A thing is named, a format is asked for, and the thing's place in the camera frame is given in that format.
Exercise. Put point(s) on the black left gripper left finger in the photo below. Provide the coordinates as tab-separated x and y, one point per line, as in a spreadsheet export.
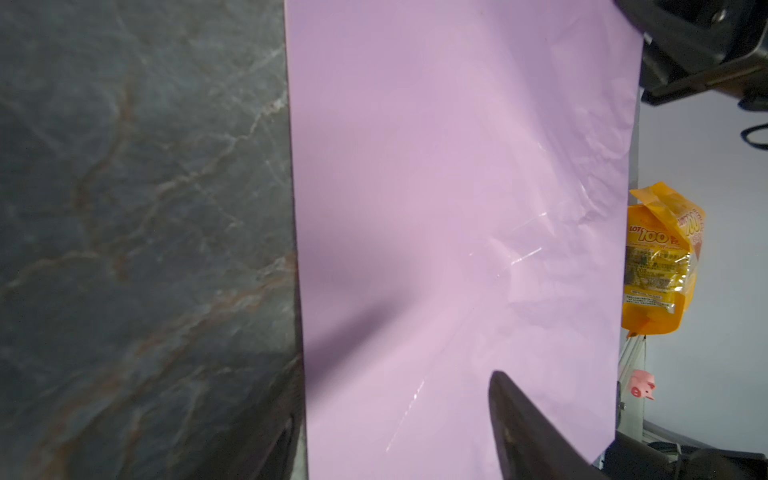
262	442

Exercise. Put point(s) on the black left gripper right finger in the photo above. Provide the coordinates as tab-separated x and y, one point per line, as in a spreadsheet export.
528	445

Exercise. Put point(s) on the pink purple wrapping paper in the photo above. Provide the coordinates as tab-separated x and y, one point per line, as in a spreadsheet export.
461	179

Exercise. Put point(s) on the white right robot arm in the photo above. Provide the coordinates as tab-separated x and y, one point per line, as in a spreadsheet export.
691	47

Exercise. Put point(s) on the pink pig toy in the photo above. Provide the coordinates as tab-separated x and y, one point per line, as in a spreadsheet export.
642	384

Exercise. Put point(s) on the yellow snack bag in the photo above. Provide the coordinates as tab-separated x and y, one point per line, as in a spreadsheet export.
664	241

